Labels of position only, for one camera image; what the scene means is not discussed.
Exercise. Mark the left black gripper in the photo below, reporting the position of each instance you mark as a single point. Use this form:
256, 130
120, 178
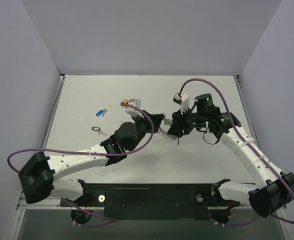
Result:
151, 122

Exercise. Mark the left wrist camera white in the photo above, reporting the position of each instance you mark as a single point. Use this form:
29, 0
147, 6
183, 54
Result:
132, 107

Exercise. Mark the blue tag key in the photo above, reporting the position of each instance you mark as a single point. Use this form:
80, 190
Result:
101, 112

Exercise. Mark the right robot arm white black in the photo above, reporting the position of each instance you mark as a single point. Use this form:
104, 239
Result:
271, 188

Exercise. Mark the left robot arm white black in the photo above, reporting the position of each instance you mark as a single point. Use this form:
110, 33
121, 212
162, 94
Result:
46, 176

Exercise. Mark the metal disc with keyrings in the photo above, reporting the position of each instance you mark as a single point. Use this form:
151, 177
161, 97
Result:
164, 133

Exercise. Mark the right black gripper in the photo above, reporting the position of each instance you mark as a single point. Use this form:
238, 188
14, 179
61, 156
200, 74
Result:
180, 122

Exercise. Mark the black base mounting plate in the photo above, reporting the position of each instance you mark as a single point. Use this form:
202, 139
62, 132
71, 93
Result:
155, 201

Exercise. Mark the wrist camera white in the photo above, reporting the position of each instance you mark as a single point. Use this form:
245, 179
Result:
132, 107
183, 100

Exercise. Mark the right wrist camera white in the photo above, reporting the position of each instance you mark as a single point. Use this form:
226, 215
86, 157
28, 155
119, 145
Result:
183, 100

